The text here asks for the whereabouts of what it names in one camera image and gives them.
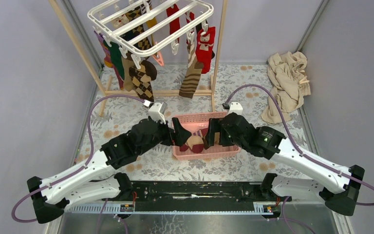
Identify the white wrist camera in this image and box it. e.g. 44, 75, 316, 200
222, 102, 243, 115
143, 100, 167, 124

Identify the red bear sock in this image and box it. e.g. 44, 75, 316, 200
195, 26, 216, 74

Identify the navy bear sock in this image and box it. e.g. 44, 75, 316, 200
112, 7, 143, 41

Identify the tan plain sock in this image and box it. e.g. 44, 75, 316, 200
121, 57, 134, 91

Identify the green sock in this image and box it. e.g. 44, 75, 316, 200
104, 42, 125, 80

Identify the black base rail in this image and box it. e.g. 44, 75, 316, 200
118, 181, 285, 212

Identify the purple orange striped sock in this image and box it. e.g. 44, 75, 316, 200
94, 31, 113, 68

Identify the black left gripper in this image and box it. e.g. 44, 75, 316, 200
137, 116, 191, 157

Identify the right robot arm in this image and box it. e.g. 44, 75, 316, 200
205, 113, 365, 216

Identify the brown striped sock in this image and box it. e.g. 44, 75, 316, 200
179, 44, 204, 98

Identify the wooden hanger stand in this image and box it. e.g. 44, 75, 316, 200
49, 0, 228, 116

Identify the dark argyle sock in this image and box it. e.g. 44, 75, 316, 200
121, 4, 151, 50

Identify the floral table mat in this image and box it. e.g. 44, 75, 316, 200
75, 64, 305, 181

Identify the plain brown sock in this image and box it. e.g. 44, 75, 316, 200
208, 130, 225, 146

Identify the beige crumpled cloth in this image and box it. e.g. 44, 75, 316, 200
267, 52, 311, 121

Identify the pink plastic basket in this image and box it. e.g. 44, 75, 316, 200
172, 112, 241, 160

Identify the red hanging sock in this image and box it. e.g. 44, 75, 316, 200
166, 4, 181, 54

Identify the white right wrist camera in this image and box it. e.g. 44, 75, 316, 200
222, 102, 243, 115

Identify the brown argyle sock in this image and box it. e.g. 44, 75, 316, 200
129, 60, 157, 102

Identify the beige purple striped sock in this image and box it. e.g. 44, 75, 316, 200
180, 128, 208, 154

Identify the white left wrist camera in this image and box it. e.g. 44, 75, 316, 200
143, 100, 167, 124

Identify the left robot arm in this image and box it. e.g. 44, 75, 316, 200
27, 117, 192, 224

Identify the white plastic sock hanger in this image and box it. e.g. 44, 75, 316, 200
87, 0, 214, 69

